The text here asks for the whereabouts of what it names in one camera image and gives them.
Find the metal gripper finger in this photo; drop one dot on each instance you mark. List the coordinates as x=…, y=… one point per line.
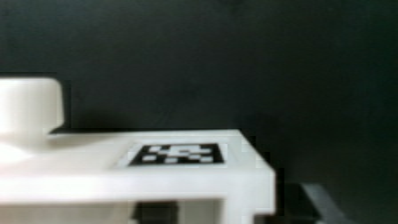
x=308, y=206

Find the white front drawer box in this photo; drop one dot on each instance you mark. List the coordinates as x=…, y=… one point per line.
x=121, y=178

